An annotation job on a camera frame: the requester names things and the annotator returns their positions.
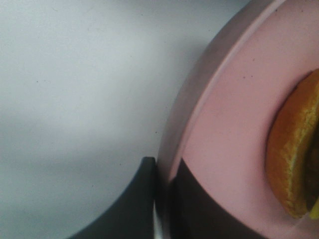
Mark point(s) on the pink round plate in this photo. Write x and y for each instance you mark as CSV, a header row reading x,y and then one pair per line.
x,y
222,115

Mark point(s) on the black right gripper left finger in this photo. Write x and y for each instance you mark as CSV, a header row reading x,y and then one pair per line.
x,y
131,215

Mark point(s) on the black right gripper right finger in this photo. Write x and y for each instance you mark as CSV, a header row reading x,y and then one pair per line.
x,y
195,215

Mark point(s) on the burger with lettuce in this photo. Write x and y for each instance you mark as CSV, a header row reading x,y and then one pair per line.
x,y
288,142

